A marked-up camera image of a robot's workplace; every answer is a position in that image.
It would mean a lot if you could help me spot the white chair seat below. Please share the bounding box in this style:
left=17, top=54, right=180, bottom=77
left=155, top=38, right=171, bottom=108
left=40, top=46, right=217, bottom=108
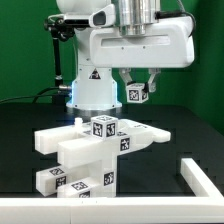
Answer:
left=66, top=158, right=117, bottom=198

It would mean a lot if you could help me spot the white U-shaped fence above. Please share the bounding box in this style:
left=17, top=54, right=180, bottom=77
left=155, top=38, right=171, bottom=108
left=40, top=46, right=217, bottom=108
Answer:
left=0, top=158, right=224, bottom=224

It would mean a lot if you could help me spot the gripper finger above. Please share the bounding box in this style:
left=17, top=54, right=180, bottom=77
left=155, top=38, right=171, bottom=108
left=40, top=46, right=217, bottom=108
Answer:
left=148, top=68, right=161, bottom=93
left=119, top=68, right=135, bottom=86

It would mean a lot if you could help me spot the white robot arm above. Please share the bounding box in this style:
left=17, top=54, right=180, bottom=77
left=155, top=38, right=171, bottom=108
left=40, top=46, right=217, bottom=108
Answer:
left=56, top=0, right=195, bottom=111

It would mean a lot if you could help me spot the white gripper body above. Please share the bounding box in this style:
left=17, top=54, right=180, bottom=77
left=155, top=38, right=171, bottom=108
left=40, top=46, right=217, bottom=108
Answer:
left=90, top=16, right=194, bottom=68

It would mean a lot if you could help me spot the black cable on table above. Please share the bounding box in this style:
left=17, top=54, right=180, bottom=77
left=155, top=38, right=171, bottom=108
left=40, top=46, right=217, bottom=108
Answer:
left=0, top=85, right=73, bottom=106

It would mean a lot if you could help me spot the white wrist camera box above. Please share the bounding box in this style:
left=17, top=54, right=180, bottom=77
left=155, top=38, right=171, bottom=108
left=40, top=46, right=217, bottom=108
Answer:
left=89, top=4, right=116, bottom=28

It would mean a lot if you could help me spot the white chair back frame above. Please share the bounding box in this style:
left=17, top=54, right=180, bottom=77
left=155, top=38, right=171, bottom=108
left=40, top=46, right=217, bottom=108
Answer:
left=35, top=119, right=171, bottom=168

